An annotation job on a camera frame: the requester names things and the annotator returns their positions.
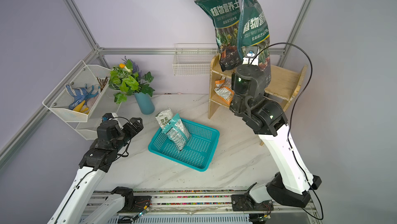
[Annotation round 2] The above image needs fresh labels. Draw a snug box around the blue knitted glove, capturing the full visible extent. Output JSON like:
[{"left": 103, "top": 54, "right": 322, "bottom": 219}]
[{"left": 65, "top": 84, "right": 100, "bottom": 110}]

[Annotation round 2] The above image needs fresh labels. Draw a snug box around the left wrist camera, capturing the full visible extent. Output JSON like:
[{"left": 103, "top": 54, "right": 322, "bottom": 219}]
[{"left": 100, "top": 113, "right": 120, "bottom": 128}]

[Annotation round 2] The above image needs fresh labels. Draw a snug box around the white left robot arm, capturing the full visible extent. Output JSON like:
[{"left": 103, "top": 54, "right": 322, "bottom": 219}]
[{"left": 49, "top": 113, "right": 151, "bottom": 224}]

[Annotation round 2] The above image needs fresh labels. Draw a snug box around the aluminium frame post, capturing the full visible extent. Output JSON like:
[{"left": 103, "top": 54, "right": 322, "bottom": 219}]
[{"left": 277, "top": 0, "right": 325, "bottom": 67}]

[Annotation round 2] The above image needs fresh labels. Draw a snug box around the teal vase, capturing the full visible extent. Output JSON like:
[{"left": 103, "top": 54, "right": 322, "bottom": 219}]
[{"left": 134, "top": 92, "right": 155, "bottom": 115}]

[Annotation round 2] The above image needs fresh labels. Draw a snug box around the white wire wall basket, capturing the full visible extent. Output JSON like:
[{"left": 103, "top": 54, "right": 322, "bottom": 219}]
[{"left": 172, "top": 43, "right": 218, "bottom": 76}]

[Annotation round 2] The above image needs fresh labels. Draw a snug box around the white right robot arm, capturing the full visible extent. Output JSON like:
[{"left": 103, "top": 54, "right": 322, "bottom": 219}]
[{"left": 230, "top": 64, "right": 322, "bottom": 209}]

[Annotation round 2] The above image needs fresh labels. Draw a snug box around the dark green soil bag rear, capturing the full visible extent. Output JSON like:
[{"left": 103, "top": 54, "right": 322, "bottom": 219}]
[{"left": 194, "top": 0, "right": 242, "bottom": 71}]

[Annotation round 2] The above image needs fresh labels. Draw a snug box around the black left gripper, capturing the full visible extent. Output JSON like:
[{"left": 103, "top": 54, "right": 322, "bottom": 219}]
[{"left": 114, "top": 115, "right": 144, "bottom": 152}]

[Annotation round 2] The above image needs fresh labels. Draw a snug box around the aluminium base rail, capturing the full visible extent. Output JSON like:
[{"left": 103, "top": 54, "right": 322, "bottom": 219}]
[{"left": 74, "top": 187, "right": 321, "bottom": 224}]

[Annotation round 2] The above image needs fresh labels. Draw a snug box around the white mesh corner rack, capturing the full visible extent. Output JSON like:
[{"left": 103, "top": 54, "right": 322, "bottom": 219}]
[{"left": 42, "top": 61, "right": 120, "bottom": 140}]

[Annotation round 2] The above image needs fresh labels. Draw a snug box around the dark green soil bag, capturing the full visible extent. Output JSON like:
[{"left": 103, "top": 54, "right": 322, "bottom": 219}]
[
  {"left": 194, "top": 0, "right": 242, "bottom": 71},
  {"left": 237, "top": 0, "right": 271, "bottom": 86}
]

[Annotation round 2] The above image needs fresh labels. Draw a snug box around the teal white fertilizer bag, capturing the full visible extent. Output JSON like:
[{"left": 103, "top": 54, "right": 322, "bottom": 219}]
[{"left": 162, "top": 113, "right": 191, "bottom": 151}]

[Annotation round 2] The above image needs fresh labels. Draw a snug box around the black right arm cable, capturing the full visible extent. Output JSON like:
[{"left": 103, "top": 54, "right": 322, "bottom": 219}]
[{"left": 249, "top": 42, "right": 324, "bottom": 220}]

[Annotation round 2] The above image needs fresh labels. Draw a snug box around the white green fertilizer bag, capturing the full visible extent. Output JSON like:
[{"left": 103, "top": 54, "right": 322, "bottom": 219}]
[{"left": 155, "top": 108, "right": 174, "bottom": 130}]

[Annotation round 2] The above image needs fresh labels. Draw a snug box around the teal plastic basket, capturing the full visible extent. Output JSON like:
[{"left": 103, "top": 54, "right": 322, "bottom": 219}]
[{"left": 148, "top": 119, "right": 220, "bottom": 172}]

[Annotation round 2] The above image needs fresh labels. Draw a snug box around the dark green soil bag front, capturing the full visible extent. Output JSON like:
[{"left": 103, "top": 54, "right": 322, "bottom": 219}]
[{"left": 237, "top": 0, "right": 271, "bottom": 86}]

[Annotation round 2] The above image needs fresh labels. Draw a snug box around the orange silver snack-like bag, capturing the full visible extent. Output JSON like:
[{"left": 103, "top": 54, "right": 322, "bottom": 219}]
[{"left": 214, "top": 76, "right": 235, "bottom": 106}]

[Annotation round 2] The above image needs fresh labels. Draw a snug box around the artificial green plant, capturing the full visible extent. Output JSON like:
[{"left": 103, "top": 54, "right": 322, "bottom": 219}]
[{"left": 109, "top": 57, "right": 155, "bottom": 104}]

